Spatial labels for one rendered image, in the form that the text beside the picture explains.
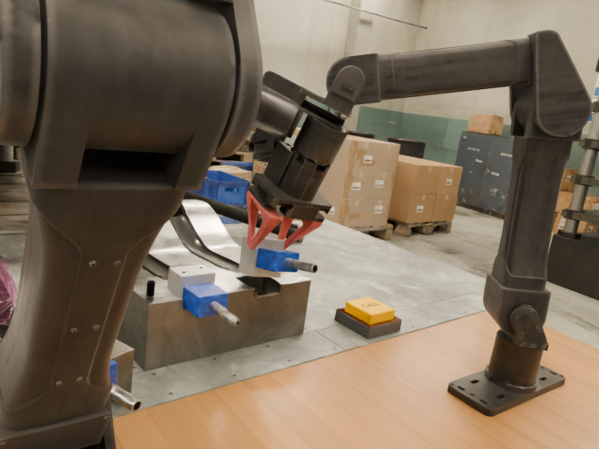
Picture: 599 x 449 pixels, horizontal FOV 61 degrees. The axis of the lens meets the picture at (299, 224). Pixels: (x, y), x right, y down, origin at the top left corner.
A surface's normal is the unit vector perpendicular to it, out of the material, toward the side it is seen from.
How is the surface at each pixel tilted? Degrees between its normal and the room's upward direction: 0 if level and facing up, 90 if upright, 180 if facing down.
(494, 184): 89
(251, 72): 78
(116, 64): 88
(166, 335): 90
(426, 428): 0
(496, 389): 0
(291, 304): 90
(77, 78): 101
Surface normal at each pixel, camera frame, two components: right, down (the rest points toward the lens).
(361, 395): 0.14, -0.97
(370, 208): 0.56, 0.37
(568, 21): -0.85, 0.00
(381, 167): 0.58, 0.10
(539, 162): -0.11, 0.43
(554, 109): -0.04, 0.22
